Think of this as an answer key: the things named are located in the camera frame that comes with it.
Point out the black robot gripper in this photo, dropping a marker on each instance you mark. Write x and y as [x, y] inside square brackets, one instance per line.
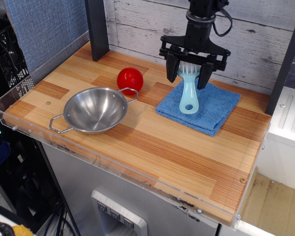
[194, 47]

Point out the light blue scrub brush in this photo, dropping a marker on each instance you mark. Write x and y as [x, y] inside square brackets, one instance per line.
[189, 73]

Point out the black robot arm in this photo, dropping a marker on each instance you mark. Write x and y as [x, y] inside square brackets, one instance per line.
[205, 8]

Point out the folded blue cloth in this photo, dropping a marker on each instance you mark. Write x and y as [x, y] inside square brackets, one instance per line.
[215, 105]

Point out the red ball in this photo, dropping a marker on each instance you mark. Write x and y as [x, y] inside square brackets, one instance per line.
[130, 78]

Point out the white ribbed side unit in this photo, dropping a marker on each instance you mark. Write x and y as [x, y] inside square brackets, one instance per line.
[276, 159]

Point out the stainless steel toy fridge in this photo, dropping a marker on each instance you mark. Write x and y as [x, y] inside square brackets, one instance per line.
[77, 179]

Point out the grey dispenser button panel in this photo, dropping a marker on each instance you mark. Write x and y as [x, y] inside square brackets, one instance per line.
[115, 219]

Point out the black plastic crate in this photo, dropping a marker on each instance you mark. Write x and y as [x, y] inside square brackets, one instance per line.
[12, 61]

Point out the clear acrylic table guard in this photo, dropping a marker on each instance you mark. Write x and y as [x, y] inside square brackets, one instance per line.
[208, 175]

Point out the yellow object at corner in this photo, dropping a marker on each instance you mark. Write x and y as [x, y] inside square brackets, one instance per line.
[21, 230]

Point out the dark grey right post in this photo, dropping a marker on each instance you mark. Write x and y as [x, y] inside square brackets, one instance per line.
[282, 76]

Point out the dark grey post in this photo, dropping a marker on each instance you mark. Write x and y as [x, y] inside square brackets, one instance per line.
[282, 76]
[97, 26]

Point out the stainless steel two-handled bowl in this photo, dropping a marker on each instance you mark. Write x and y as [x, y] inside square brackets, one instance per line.
[96, 110]

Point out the dark grey left post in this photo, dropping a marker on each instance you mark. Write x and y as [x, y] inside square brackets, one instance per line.
[97, 26]

